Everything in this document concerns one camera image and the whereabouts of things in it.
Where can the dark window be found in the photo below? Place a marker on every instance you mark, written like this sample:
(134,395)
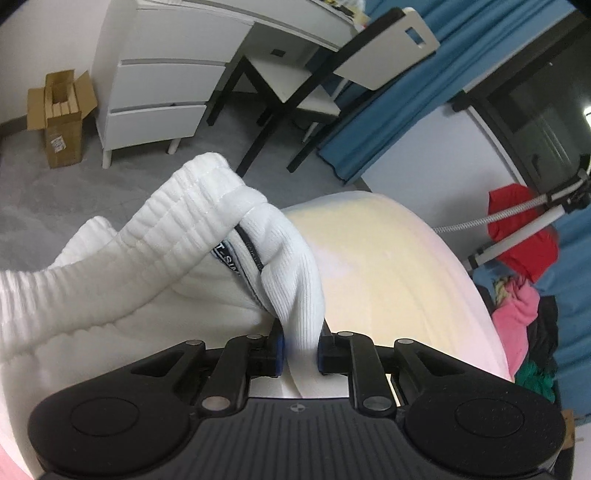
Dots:
(540,120)

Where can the pink garment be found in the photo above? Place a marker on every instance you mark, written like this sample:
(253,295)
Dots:
(517,318)

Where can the white dressing desk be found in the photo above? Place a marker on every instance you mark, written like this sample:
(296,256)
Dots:
(157,69)

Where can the green garment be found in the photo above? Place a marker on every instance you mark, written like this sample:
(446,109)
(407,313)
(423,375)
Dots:
(535,381)

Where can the bed with pastel sheet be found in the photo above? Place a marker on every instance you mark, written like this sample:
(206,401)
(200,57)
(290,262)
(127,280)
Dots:
(392,277)

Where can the open cardboard box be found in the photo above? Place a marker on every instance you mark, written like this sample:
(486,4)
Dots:
(62,124)

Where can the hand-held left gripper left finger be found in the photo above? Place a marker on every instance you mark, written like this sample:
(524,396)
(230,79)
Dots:
(277,353)

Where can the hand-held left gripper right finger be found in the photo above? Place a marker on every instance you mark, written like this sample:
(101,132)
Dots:
(320,356)

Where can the white ribbed pants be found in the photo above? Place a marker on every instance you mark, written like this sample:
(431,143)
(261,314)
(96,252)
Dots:
(138,258)

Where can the white and black chair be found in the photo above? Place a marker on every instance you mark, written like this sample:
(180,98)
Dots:
(295,83)

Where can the red garment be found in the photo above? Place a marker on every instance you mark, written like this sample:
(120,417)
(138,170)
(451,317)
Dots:
(526,249)

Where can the garment steamer stand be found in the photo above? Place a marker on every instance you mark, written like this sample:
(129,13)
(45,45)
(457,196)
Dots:
(517,235)

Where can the brown paper bag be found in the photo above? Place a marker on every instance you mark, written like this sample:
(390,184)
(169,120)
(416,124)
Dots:
(569,429)

